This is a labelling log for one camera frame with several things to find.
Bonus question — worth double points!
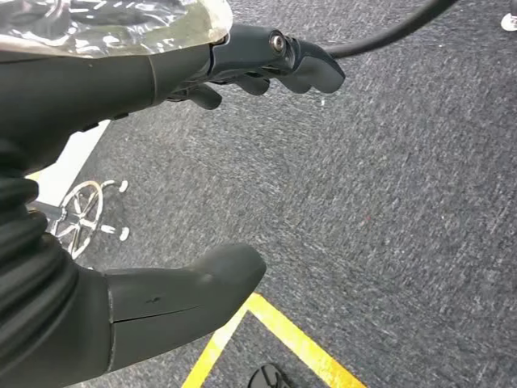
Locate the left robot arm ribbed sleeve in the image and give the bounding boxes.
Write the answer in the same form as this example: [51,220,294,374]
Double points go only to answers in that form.
[0,140,79,370]

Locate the white furniture panel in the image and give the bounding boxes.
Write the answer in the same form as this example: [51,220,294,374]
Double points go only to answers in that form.
[24,120,111,208]

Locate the yellow floor tape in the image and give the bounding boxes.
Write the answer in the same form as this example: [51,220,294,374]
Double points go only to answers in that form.
[182,291,367,388]

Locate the black robot foot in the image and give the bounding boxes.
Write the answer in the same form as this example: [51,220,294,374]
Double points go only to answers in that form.
[247,363,294,388]

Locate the thick black cable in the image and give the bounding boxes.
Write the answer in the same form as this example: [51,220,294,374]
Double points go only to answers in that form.
[322,0,461,60]

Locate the chrome chair base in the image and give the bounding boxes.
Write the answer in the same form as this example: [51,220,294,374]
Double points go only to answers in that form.
[27,179,131,261]

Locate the clear plastic wrap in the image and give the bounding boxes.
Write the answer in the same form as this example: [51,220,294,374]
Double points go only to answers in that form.
[0,0,234,59]

